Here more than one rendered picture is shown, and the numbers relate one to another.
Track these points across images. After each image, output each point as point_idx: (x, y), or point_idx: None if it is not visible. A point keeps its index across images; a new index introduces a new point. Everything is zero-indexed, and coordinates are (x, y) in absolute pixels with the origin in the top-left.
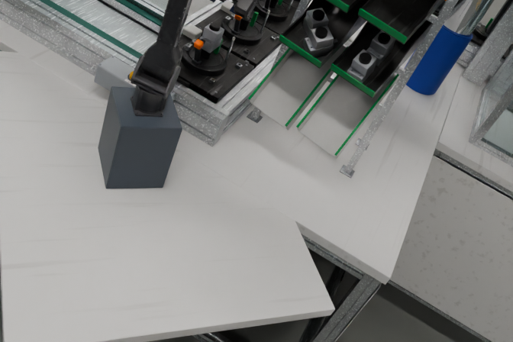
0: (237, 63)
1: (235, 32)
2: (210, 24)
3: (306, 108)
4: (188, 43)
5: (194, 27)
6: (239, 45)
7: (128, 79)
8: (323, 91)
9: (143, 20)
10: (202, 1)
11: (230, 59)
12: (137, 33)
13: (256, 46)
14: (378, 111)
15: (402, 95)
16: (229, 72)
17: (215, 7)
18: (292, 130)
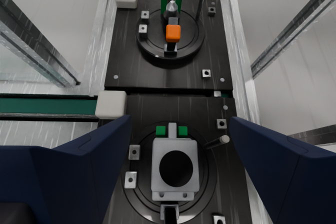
0: (218, 125)
1: (171, 52)
2: (162, 178)
3: (282, 76)
4: (128, 177)
5: (108, 95)
6: (186, 66)
7: None
8: (273, 32)
9: (29, 115)
10: None
11: (199, 116)
12: (37, 145)
13: (206, 48)
14: (329, 18)
15: None
16: (220, 156)
17: (108, 5)
18: (300, 131)
